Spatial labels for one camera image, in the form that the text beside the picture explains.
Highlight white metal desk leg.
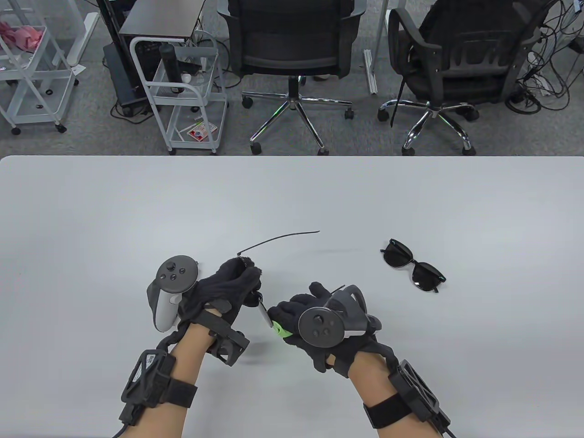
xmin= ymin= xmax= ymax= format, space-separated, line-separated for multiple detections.
xmin=363 ymin=0 xmax=391 ymax=95

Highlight black bottle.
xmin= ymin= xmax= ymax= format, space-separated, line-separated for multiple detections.
xmin=159 ymin=44 xmax=185 ymax=95

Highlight black computer tower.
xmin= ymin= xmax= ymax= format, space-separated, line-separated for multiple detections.
xmin=103 ymin=42 xmax=153 ymax=117

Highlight black ribbed office chair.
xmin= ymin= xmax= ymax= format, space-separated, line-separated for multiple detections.
xmin=378 ymin=0 xmax=555 ymax=156

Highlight person's right hand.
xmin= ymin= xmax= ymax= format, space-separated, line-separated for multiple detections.
xmin=267 ymin=282 xmax=396 ymax=378

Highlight black mesh office chair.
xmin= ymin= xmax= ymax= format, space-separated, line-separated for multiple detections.
xmin=217 ymin=0 xmax=368 ymax=156

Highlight black square sunglasses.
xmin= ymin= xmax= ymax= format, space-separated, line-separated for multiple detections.
xmin=380 ymin=239 xmax=447 ymax=293
xmin=237 ymin=230 xmax=346 ymax=329

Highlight black hanging strap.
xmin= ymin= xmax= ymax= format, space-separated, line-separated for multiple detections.
xmin=390 ymin=75 xmax=408 ymax=128

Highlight white rolling cart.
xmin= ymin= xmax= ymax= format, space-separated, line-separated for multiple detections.
xmin=130 ymin=34 xmax=229 ymax=156
xmin=0 ymin=0 xmax=79 ymax=135

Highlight person's left hand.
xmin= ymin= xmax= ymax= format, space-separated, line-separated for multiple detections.
xmin=176 ymin=257 xmax=264 ymax=337

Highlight black cable bundle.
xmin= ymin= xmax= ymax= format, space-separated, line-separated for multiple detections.
xmin=504 ymin=0 xmax=584 ymax=115

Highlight white desk foot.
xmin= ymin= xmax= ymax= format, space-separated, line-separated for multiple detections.
xmin=68 ymin=12 xmax=99 ymax=67

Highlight grey handheld controller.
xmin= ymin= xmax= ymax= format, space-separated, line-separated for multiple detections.
xmin=298 ymin=285 xmax=383 ymax=349
xmin=146 ymin=255 xmax=200 ymax=333

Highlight pink cloth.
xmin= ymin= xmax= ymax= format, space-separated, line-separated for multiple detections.
xmin=0 ymin=21 xmax=45 ymax=50

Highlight dark side table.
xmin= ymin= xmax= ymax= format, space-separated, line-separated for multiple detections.
xmin=118 ymin=0 xmax=208 ymax=44

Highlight red and white packet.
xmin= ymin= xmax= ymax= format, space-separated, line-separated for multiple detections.
xmin=186 ymin=122 xmax=217 ymax=141

